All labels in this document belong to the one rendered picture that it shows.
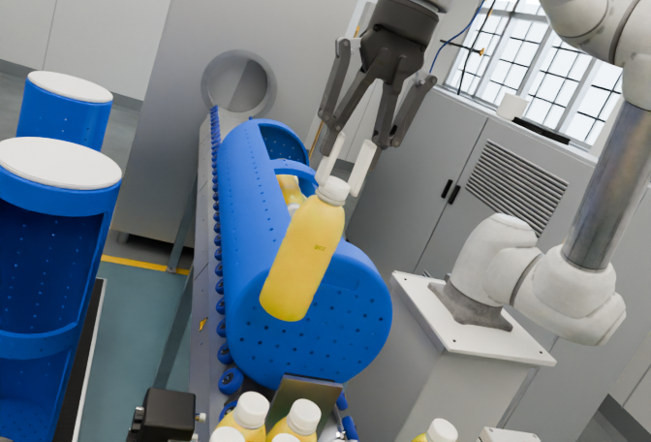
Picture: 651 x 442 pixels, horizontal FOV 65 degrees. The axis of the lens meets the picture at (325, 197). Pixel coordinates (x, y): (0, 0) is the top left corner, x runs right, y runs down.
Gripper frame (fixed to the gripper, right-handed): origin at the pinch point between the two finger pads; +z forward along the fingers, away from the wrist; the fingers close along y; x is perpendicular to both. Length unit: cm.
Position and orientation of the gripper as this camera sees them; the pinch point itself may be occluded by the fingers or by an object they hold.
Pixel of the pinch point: (345, 163)
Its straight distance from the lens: 64.5
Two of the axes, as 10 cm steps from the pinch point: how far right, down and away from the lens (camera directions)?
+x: 2.3, 3.6, -9.0
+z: -3.7, 8.9, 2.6
